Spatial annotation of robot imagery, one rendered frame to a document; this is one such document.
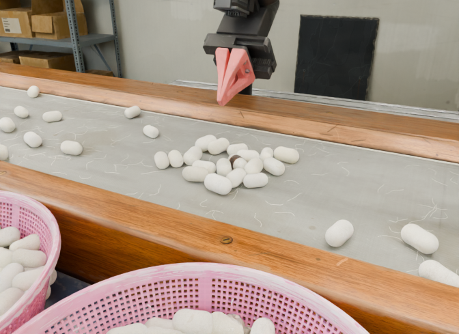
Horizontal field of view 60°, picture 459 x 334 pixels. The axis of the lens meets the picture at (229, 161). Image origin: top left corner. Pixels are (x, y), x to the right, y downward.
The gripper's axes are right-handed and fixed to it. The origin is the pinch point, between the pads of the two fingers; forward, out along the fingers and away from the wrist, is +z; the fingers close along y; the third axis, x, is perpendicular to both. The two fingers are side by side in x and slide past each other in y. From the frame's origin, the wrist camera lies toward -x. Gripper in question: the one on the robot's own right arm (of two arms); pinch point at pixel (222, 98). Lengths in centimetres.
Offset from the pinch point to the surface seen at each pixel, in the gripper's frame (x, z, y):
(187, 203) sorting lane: -4.6, 17.5, 3.6
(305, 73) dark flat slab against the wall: 154, -122, -39
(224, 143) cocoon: 3.4, 5.4, 1.3
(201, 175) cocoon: -2.6, 13.0, 3.0
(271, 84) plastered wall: 164, -118, -63
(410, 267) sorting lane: -5.1, 18.2, 27.9
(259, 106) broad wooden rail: 13.2, -7.7, 0.2
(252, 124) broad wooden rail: 11.6, -2.9, 0.9
